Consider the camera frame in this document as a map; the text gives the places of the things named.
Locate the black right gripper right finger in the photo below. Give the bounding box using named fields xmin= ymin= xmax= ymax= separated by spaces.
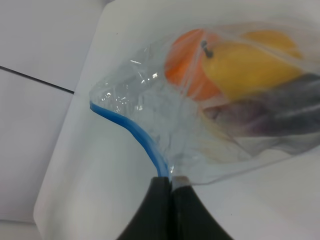
xmin=171 ymin=176 xmax=232 ymax=240

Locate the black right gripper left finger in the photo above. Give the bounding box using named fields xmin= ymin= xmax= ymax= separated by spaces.
xmin=118 ymin=177 xmax=175 ymax=240

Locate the clear zip bag blue seal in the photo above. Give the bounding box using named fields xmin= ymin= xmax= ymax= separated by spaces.
xmin=89 ymin=21 xmax=320 ymax=185

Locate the dark purple eggplant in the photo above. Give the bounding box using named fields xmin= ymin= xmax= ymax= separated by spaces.
xmin=203 ymin=73 xmax=320 ymax=137

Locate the orange fruit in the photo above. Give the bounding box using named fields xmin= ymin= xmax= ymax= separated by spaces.
xmin=164 ymin=28 xmax=221 ymax=101

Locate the yellow pear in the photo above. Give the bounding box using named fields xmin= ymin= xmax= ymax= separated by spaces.
xmin=200 ymin=30 xmax=303 ymax=101

